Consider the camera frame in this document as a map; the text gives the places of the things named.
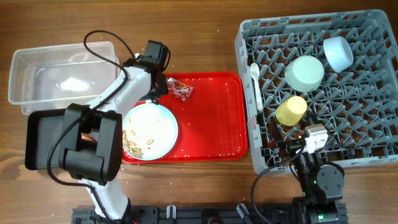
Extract red candy wrapper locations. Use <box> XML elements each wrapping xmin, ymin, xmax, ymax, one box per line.
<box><xmin>167</xmin><ymin>78</ymin><xmax>193</xmax><ymax>101</ymax></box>

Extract yellow plastic cup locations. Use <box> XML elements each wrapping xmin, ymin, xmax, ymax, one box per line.
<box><xmin>275</xmin><ymin>96</ymin><xmax>308</xmax><ymax>126</ymax></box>

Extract pale green bowl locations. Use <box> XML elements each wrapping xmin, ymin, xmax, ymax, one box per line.
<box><xmin>285</xmin><ymin>55</ymin><xmax>325</xmax><ymax>92</ymax></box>

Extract white plastic spoon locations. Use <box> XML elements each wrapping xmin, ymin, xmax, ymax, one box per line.
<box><xmin>249</xmin><ymin>63</ymin><xmax>264</xmax><ymax>111</ymax></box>

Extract light blue bowl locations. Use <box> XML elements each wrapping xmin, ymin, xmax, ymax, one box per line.
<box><xmin>323</xmin><ymin>36</ymin><xmax>354</xmax><ymax>73</ymax></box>

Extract orange carrot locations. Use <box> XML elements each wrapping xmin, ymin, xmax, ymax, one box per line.
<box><xmin>81</xmin><ymin>133</ymin><xmax>97</xmax><ymax>143</ymax></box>

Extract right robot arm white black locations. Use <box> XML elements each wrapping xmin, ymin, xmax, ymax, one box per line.
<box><xmin>251</xmin><ymin>119</ymin><xmax>348</xmax><ymax>223</ymax></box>

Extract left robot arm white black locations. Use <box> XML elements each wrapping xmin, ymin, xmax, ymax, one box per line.
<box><xmin>46</xmin><ymin>40</ymin><xmax>171</xmax><ymax>223</ymax></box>

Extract grey dishwasher rack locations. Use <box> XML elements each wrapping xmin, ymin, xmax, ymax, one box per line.
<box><xmin>234</xmin><ymin>9</ymin><xmax>397</xmax><ymax>173</ymax></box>

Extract light blue plate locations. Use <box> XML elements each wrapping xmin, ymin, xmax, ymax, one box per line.
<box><xmin>122</xmin><ymin>103</ymin><xmax>178</xmax><ymax>161</ymax></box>

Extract red plastic tray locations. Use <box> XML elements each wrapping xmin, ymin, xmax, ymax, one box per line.
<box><xmin>117</xmin><ymin>72</ymin><xmax>249</xmax><ymax>164</ymax></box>

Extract peanuts on plate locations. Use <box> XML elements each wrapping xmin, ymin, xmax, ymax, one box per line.
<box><xmin>123</xmin><ymin>117</ymin><xmax>162</xmax><ymax>160</ymax></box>

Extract clear plastic bin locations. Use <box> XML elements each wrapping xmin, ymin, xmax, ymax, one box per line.
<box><xmin>8</xmin><ymin>42</ymin><xmax>119</xmax><ymax>114</ymax></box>

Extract black plastic bin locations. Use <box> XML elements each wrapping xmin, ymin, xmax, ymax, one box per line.
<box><xmin>25</xmin><ymin>103</ymin><xmax>119</xmax><ymax>171</ymax></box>

